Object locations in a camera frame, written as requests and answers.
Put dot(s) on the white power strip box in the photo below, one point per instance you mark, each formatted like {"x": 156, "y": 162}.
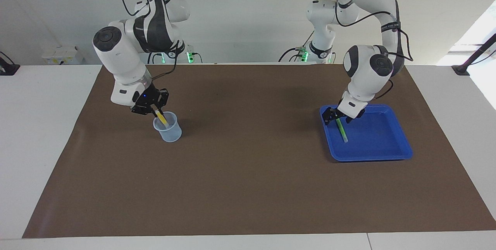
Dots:
{"x": 62, "y": 54}

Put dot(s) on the brown table mat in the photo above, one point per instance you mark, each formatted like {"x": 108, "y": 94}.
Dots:
{"x": 248, "y": 184}

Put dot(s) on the yellow marker pen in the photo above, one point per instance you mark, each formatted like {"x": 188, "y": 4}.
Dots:
{"x": 163, "y": 121}

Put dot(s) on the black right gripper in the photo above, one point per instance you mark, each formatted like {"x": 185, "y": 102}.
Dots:
{"x": 149, "y": 97}

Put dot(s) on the black desk clamp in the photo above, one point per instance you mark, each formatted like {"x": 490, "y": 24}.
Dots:
{"x": 9, "y": 69}

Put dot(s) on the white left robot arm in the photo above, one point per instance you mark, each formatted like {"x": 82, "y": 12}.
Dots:
{"x": 364, "y": 75}

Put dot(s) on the blue plastic tray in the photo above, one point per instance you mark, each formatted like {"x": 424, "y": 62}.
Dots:
{"x": 381, "y": 143}

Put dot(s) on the green marker pen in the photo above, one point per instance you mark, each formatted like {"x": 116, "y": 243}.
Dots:
{"x": 343, "y": 131}

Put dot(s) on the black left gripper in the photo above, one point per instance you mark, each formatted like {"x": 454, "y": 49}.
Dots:
{"x": 341, "y": 114}

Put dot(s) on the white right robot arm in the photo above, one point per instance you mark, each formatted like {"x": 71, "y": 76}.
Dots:
{"x": 116, "y": 60}

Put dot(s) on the translucent plastic cup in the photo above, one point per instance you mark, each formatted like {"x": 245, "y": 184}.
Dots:
{"x": 170, "y": 135}

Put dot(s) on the black slanted pole mount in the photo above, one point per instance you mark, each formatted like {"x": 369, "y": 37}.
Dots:
{"x": 461, "y": 69}

